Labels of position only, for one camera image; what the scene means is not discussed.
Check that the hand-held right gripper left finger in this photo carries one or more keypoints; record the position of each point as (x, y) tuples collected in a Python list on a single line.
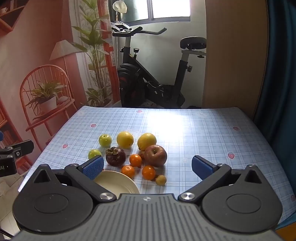
[(93, 168)]

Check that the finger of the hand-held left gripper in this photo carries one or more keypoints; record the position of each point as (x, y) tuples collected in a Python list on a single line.
[(22, 148)]

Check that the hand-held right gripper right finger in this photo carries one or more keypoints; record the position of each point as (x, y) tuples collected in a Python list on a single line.
[(202, 168)]

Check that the green plum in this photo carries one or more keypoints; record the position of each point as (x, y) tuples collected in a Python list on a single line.
[(105, 140), (93, 153)]

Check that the dark purple mangosteen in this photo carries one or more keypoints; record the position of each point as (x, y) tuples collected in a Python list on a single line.
[(116, 159)]

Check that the cream round plate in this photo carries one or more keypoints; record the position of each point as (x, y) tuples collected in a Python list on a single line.
[(115, 183)]

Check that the orange mandarin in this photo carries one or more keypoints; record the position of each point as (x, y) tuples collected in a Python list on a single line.
[(128, 171), (148, 172), (135, 160)]

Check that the yellow lemon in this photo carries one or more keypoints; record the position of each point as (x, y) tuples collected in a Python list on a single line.
[(146, 140), (125, 139)]

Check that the small brown kiwi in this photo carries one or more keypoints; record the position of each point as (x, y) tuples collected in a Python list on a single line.
[(161, 180)]

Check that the red apple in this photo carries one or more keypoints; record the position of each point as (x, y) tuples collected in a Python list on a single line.
[(157, 158)]

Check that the blue plaid tablecloth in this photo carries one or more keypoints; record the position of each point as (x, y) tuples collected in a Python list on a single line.
[(208, 129)]

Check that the black exercise bike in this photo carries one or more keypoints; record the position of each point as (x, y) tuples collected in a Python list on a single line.
[(129, 76)]

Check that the potted green plant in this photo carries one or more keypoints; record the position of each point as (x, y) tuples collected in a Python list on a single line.
[(34, 34)]

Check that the wooden board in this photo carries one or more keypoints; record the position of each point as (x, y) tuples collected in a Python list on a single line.
[(235, 58)]

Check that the dark blue curtain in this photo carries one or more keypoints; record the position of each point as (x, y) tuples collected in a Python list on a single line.
[(282, 81)]

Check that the metal pole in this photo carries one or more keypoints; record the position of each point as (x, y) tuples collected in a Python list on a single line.
[(117, 46)]

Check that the window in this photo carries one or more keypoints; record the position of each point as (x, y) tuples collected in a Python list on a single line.
[(171, 9)]

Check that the white crumpled cloth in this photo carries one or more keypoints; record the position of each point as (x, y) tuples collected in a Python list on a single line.
[(120, 6)]

